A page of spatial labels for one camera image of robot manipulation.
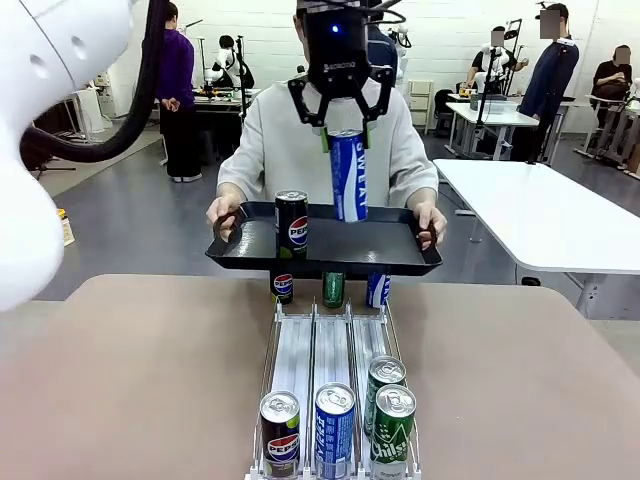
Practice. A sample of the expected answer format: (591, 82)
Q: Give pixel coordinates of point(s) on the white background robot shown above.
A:
(402, 55)

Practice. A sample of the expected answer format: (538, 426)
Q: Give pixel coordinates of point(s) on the black Pepsi can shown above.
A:
(283, 290)
(280, 440)
(291, 225)

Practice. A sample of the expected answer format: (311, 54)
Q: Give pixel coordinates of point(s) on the black microphone stand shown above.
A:
(243, 100)

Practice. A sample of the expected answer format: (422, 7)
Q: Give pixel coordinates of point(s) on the brown work table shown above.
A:
(225, 102)

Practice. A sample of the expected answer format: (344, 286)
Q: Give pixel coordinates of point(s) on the seated person with headset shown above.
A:
(232, 70)

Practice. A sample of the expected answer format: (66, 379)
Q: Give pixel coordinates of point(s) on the grey table frames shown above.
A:
(607, 130)

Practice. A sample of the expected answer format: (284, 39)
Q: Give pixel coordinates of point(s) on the black camera stand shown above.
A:
(483, 107)

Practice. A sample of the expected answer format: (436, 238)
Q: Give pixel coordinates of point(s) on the white narrow table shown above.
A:
(500, 112)

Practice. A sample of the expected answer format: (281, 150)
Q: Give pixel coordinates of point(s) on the white storage box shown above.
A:
(69, 232)

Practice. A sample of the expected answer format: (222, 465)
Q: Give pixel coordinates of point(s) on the black office chair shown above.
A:
(442, 107)

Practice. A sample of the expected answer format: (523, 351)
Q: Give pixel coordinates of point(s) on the person in white sweater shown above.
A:
(270, 140)

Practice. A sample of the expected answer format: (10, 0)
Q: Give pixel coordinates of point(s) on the white standing air conditioner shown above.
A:
(95, 112)

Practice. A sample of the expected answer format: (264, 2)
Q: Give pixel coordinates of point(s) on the person in purple hoodie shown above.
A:
(177, 60)

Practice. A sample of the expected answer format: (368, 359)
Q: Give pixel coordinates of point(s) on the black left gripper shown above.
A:
(337, 55)

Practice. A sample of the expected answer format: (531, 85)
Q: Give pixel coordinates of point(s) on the blue Pocari Sweat can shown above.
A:
(378, 292)
(350, 180)
(335, 435)

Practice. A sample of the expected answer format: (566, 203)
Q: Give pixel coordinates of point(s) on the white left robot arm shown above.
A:
(30, 150)

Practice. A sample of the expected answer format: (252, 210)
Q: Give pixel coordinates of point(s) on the sweater person's right hand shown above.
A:
(220, 207)

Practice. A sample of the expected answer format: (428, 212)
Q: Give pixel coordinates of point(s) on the seated person in black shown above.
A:
(617, 75)

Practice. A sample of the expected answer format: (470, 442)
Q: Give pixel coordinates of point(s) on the sweater person's right forearm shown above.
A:
(232, 182)

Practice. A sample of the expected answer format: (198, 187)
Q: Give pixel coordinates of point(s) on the green Chilsung cider can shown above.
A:
(386, 372)
(393, 440)
(333, 292)

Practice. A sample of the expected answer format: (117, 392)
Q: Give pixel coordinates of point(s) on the sweater person's left hand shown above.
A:
(432, 217)

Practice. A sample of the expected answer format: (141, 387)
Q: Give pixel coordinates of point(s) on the black serving tray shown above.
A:
(360, 240)

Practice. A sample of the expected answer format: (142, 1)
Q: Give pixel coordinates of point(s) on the person beside white robot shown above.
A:
(492, 62)

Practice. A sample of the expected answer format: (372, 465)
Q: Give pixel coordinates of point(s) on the white shelf cart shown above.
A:
(421, 105)

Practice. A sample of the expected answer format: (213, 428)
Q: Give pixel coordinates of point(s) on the large white table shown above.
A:
(550, 210)

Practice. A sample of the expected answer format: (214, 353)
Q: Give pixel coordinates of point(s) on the person in blue jacket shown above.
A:
(385, 52)

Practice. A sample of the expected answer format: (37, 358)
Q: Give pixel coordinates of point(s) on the person in navy coat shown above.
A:
(550, 75)

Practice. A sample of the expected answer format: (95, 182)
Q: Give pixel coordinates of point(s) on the sweater person's left forearm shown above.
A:
(422, 185)

